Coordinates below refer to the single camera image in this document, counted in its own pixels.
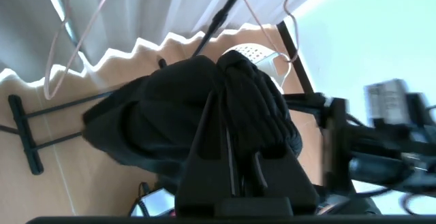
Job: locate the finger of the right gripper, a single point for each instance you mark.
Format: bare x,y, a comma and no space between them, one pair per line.
303,103

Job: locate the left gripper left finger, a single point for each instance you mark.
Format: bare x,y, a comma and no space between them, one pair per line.
204,169

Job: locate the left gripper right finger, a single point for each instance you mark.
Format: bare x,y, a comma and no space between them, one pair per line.
286,179

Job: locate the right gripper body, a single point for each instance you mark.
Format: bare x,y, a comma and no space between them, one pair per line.
337,149

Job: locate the black shorts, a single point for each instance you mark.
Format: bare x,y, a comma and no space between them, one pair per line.
153,122

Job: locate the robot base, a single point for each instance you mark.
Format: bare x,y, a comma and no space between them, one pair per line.
156,202

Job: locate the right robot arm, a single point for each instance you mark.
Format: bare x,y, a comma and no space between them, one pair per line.
425,183

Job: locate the white laundry basket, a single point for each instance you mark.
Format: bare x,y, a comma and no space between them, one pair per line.
252,52

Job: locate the pink clothes hanger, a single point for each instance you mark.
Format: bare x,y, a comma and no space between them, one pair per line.
89,26
255,14

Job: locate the black clothes rack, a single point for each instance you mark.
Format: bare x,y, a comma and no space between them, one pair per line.
26,132

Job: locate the beige curtain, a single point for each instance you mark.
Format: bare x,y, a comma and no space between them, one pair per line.
143,6

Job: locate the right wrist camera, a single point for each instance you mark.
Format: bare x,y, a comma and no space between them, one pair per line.
386,103

